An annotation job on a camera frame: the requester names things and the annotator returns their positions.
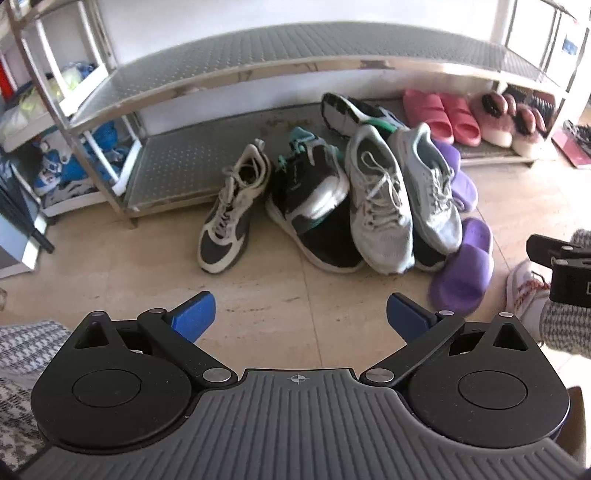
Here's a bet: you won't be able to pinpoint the purple slipper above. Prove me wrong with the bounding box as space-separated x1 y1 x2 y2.
434 141 478 213
429 218 495 317

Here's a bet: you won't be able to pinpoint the dark ribbed object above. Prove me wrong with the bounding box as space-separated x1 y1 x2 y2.
531 90 558 139

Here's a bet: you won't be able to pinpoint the white navy sneaker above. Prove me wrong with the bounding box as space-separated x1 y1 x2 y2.
198 141 273 274

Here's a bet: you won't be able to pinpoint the black white shoe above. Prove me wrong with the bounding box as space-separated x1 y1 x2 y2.
566 120 591 153

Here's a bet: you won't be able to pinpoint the neon yellow white shoes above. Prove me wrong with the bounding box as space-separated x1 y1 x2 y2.
0 65 63 139

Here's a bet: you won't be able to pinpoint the person's left leg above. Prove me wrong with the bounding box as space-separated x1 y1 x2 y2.
0 320 70 462

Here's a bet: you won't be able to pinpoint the grey sneaker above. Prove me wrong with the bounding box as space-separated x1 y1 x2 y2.
388 122 462 254
344 124 416 275

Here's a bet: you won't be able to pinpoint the fluffy pink slipper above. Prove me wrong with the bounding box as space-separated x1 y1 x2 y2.
503 95 550 158
470 91 515 148

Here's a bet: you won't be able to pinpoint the metal shoe rack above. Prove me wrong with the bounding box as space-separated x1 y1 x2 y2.
60 21 578 229

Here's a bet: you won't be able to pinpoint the blue white roller skates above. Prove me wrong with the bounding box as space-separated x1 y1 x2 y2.
32 124 123 204

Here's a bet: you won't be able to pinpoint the dark red board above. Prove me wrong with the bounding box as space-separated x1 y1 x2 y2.
551 129 591 168

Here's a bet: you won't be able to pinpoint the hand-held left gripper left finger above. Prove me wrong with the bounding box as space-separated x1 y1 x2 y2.
69 291 239 389

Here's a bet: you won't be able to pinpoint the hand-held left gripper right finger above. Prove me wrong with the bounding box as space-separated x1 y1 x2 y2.
359 292 529 388

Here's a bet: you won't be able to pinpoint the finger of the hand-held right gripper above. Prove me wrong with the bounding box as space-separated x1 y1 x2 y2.
527 234 591 267

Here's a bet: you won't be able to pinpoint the white side rack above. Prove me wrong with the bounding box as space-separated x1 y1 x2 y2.
0 0 139 217

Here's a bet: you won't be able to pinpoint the grey storage box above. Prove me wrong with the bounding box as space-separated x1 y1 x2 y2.
0 152 51 278

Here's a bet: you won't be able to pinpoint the white shoe red laces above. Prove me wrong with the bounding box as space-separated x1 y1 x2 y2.
505 258 555 324

